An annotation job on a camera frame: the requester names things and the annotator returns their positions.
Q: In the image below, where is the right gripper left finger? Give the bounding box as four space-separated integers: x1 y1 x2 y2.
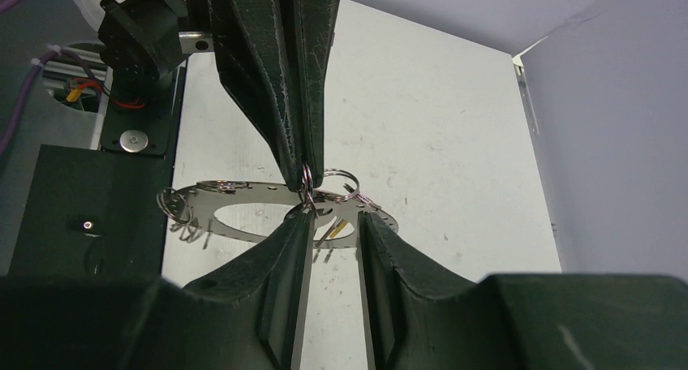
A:
1 209 315 369

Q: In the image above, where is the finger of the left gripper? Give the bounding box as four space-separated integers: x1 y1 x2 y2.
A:
278 0 340 187
185 0 303 191

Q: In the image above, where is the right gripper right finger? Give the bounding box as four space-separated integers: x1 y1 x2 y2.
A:
358 213 687 369

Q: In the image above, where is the metal disc keyring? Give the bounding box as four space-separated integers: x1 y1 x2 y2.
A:
156 169 399 243

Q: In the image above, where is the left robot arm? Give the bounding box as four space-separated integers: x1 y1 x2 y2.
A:
74 0 340 191

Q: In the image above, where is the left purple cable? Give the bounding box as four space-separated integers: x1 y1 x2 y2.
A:
0 0 98 159

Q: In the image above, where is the aluminium table frame rail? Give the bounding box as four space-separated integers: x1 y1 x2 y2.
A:
514 62 540 136

